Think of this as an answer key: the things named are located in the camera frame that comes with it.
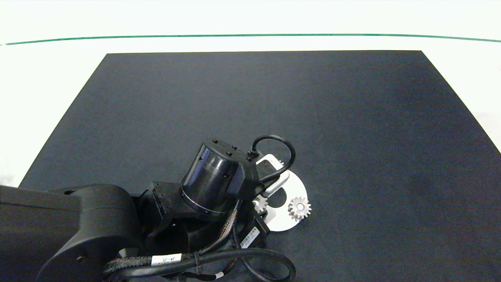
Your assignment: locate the round white plate with pins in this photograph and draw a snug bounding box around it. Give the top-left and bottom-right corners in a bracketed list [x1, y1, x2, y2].
[256, 154, 309, 233]

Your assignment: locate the dark rectangular mat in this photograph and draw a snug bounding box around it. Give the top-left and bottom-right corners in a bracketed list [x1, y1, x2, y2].
[0, 50, 501, 282]

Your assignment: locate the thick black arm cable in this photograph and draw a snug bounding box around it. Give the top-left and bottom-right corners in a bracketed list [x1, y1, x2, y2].
[103, 235, 297, 282]

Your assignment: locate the braided arm cable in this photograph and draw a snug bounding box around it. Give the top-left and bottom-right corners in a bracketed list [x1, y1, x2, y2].
[103, 199, 242, 275]

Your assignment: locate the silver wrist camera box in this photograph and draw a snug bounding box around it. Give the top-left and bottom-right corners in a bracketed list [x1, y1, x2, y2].
[254, 154, 291, 199]

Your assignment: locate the black camera cable loop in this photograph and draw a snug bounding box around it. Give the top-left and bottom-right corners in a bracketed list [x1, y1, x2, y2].
[248, 135, 296, 185]

